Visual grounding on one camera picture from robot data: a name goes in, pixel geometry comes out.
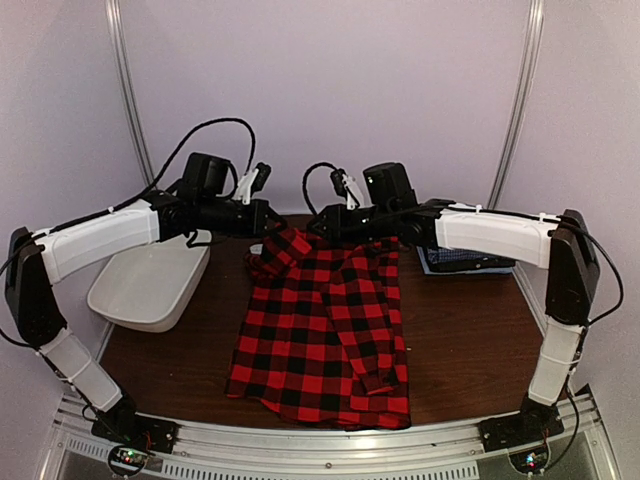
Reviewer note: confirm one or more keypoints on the aluminium corner post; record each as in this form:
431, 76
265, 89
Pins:
118, 41
528, 65

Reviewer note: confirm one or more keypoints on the white plastic bin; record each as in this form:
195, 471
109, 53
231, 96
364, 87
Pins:
148, 288

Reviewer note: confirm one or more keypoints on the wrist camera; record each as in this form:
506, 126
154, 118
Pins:
345, 186
252, 182

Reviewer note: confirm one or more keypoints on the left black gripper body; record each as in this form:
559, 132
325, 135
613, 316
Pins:
237, 226

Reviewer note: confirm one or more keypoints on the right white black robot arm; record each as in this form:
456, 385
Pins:
559, 245

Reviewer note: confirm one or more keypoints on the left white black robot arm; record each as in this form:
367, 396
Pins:
37, 261

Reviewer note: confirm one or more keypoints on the right circuit board with leds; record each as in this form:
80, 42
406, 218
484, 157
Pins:
529, 461

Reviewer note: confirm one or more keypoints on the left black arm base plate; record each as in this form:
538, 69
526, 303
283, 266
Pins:
147, 433

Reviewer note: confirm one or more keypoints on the red black plaid shirt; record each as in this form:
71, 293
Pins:
322, 342

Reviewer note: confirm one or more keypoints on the right aluminium corner post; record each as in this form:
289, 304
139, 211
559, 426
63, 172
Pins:
528, 65

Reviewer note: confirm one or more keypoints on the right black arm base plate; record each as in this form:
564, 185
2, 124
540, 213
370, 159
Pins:
517, 432

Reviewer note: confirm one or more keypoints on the aluminium front frame rail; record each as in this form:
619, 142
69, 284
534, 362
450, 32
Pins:
450, 450

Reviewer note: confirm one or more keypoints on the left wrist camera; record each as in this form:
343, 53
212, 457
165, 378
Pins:
252, 182

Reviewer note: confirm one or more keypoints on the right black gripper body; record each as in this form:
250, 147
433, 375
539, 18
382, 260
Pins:
359, 230

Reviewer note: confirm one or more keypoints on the left aluminium corner post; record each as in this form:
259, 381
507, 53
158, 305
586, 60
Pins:
118, 41

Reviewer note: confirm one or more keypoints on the circuit board with leds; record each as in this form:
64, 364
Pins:
123, 460
529, 461

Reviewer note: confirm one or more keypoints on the light blue folded shirt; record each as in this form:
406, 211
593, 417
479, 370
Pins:
422, 256

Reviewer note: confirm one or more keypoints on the blue checked folded shirt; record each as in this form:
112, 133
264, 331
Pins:
441, 256

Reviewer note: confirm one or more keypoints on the left circuit board with leds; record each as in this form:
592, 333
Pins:
123, 460

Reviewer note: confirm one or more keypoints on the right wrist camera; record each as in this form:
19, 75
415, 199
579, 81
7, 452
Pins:
345, 186

